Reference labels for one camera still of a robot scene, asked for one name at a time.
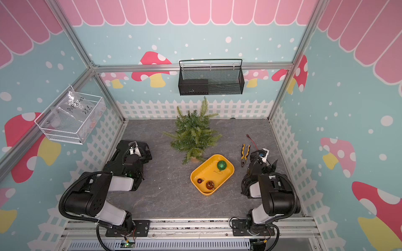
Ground green glitter ball ornament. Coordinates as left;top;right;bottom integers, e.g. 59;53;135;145
217;160;227;172

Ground shiny copper ball ornament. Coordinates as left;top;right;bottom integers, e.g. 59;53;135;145
205;181;215;190

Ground yellow plastic tray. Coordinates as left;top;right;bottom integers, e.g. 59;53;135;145
190;154;234;197

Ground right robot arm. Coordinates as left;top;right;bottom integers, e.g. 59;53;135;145
239;148;301;236

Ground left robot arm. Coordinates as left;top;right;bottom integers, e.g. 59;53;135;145
58;140;152;237

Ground wooden tree base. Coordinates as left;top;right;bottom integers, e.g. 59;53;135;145
190;157;200;163

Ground small green christmas tree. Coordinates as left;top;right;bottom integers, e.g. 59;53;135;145
163;98;222;165

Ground yellow black pliers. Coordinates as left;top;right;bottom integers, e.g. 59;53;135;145
241;144;250;167

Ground clear plastic bag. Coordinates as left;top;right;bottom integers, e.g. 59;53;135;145
49;90;106;143

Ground green circuit board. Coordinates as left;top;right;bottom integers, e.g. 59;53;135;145
120;241;136;249

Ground black box in basket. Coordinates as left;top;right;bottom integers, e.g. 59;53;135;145
179;79;209;96

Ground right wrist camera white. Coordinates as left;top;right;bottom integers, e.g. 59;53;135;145
259;148;269;163

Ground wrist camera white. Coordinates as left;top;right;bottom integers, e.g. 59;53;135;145
259;148;269;163
129;141;142;157

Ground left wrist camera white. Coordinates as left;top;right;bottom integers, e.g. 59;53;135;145
129;141;142;157

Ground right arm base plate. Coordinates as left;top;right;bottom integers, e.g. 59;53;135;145
229;218;275;237

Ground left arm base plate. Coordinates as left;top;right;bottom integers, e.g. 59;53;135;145
105;220;151;237

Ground white wire basket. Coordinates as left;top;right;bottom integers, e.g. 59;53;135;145
35;86;106;145

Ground black wire mesh basket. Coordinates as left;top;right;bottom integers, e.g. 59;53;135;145
179;59;245;95

